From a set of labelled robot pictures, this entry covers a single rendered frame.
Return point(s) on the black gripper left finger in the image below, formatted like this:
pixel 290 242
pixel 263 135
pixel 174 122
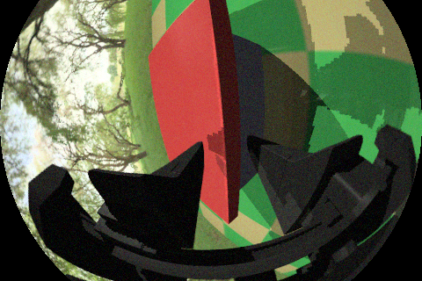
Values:
pixel 172 193

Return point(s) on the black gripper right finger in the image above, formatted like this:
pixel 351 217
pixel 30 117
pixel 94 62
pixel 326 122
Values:
pixel 292 178

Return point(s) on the red rectangular lid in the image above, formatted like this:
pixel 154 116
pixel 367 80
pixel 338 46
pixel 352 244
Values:
pixel 193 79

